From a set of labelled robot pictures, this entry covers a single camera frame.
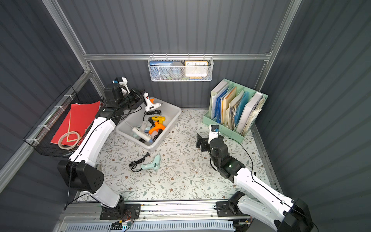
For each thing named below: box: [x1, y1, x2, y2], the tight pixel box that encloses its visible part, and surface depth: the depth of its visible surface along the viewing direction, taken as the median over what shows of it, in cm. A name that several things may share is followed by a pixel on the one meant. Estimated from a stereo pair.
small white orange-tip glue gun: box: [142, 92, 162, 112], surface depth 82 cm
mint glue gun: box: [141, 153, 161, 174], surface depth 90 cm
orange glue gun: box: [148, 121, 166, 135], surface depth 107 cm
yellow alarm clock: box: [184, 60, 209, 80], surface depth 90 cm
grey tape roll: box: [168, 61, 185, 80], surface depth 89 cm
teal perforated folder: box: [234, 90, 251, 127], surface depth 98 cm
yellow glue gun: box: [151, 116, 166, 125], surface depth 114 cm
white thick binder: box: [236, 91, 264, 134], surface depth 93 cm
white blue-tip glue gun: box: [124, 120, 154, 143], surface depth 101 cm
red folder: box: [50, 101, 100, 147], surface depth 72 cm
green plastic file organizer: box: [202, 78, 269, 144], surface depth 98 cm
